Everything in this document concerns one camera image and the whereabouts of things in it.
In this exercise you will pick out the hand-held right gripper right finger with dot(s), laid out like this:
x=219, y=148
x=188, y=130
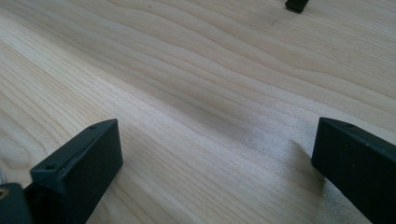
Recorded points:
x=361, y=165

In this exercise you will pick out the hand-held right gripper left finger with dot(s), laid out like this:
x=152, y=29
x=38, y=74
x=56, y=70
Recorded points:
x=81, y=168

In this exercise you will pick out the small black shelf table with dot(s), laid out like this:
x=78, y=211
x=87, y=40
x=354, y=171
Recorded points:
x=296, y=4

